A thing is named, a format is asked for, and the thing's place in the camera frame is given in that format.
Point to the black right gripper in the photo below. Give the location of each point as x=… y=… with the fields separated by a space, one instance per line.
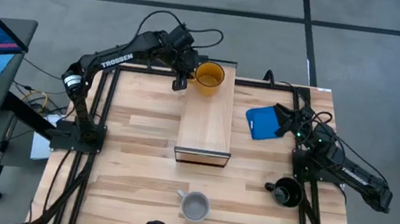
x=301 y=123

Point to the wooden shelf with black frame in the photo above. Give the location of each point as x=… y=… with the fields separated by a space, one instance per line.
x=206 y=120

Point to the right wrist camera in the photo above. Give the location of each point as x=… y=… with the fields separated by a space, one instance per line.
x=324 y=135

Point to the blue cloth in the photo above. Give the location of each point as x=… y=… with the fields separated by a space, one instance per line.
x=262 y=123

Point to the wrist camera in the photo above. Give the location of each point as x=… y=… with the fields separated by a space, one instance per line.
x=180 y=37
x=324 y=135

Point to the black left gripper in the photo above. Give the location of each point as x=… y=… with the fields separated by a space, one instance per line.
x=187 y=62

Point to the white box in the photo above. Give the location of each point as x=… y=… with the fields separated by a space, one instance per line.
x=40 y=145

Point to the yellow speckled ceramic mug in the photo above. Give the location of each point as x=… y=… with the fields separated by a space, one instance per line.
x=209 y=78

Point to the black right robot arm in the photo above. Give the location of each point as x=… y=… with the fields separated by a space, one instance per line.
x=354 y=175

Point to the black table frame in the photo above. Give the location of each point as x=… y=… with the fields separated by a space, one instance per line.
x=107 y=96

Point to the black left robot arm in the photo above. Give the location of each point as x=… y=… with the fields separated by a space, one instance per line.
x=114 y=60

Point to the grey floral ceramic mug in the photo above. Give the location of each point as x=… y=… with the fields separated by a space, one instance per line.
x=195 y=207

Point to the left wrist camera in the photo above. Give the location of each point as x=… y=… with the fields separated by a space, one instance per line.
x=180 y=37

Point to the glossy black ceramic mug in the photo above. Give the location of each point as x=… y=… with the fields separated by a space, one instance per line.
x=286 y=193

